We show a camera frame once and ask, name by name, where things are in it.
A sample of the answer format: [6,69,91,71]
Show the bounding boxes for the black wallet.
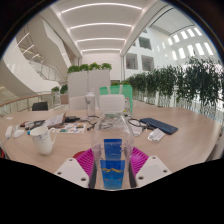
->
[63,115,81,124]

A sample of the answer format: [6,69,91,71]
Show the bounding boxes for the row of green hedge plants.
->
[126,56,224,113]

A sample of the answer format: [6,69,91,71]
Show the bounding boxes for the black notebook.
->
[31,119,46,130]

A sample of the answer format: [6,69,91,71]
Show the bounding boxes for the green tote bag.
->
[98,84,134,115]

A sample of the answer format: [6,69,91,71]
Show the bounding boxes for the white ceramic mug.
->
[29,125,58,156]

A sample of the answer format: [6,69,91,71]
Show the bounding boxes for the white plastic packet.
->
[131,124,145,137]
[147,128,166,143]

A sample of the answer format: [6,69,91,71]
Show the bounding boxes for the white cabinet with plants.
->
[66,62,113,99]

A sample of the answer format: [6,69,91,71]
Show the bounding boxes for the white computer mouse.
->
[12,128,26,139]

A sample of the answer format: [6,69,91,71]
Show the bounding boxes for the black tangled cable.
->
[79,114,148,132]

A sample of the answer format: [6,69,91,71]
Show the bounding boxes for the white chair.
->
[68,95,101,111]

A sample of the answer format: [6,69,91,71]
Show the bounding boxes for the colourful sticker sheet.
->
[56,122,88,135]

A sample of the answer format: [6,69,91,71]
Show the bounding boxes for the white power strip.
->
[4,124,14,140]

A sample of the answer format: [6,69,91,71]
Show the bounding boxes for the dark red phone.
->
[19,120,31,129]

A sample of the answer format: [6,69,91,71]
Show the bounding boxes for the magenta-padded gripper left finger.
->
[54,148,98,190]

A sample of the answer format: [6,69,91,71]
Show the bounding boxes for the black chair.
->
[31,101,49,112]

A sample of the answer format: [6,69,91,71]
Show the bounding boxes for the open paper booklet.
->
[43,112,67,130]

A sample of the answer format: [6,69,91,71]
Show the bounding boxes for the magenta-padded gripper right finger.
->
[128,146,173,189]

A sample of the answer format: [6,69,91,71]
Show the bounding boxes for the clear white-lidded shaker bottle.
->
[83,89,97,118]

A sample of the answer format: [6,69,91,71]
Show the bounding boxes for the clear blue-labelled water bottle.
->
[90,94,135,191]

